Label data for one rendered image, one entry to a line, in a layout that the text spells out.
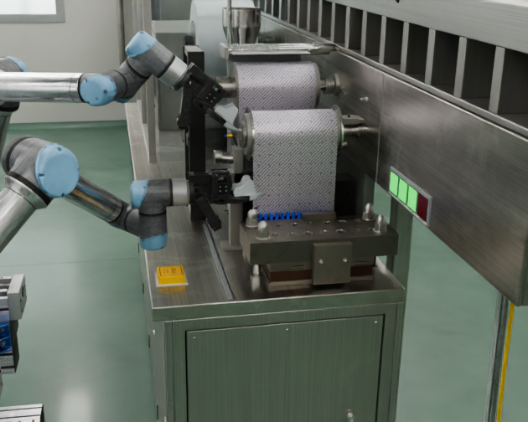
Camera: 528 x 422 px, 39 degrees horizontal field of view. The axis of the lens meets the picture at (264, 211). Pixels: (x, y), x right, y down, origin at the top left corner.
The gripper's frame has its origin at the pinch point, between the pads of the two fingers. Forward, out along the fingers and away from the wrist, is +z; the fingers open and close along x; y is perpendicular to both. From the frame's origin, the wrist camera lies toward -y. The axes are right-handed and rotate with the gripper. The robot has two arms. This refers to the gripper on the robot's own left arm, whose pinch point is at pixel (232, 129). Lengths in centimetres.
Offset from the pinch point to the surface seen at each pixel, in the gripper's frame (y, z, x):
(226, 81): 8.2, -4.2, 24.0
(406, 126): 29.1, 24.1, -32.2
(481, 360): -18, 176, 70
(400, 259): 0, 72, 9
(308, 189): 0.4, 26.8, -4.8
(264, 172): -3.3, 13.3, -4.8
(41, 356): -141, 28, 108
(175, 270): -37.8, 8.5, -14.7
